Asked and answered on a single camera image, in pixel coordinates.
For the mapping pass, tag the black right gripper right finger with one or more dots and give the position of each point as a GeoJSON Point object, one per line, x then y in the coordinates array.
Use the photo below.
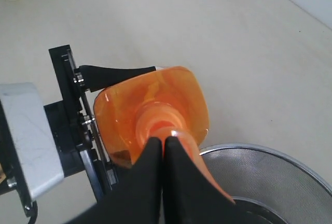
{"type": "Point", "coordinates": [188, 197]}

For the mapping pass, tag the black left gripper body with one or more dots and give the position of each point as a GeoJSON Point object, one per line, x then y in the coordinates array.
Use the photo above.
{"type": "Point", "coordinates": [74, 127]}

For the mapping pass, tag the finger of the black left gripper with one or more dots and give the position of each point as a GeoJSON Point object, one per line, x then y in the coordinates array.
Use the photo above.
{"type": "Point", "coordinates": [97, 78]}

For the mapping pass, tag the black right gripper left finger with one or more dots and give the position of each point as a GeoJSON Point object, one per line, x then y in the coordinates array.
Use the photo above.
{"type": "Point", "coordinates": [137, 197]}

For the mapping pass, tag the orange soap pump bottle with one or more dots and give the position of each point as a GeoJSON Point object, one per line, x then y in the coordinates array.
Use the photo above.
{"type": "Point", "coordinates": [165, 103]}

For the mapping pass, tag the small stainless steel bowl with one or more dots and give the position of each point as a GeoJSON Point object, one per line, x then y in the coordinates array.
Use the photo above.
{"type": "Point", "coordinates": [261, 212]}

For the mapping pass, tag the steel mesh colander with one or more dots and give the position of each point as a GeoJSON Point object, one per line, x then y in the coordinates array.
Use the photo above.
{"type": "Point", "coordinates": [273, 178]}

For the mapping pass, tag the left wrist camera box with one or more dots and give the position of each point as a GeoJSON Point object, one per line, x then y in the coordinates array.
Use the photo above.
{"type": "Point", "coordinates": [29, 156]}

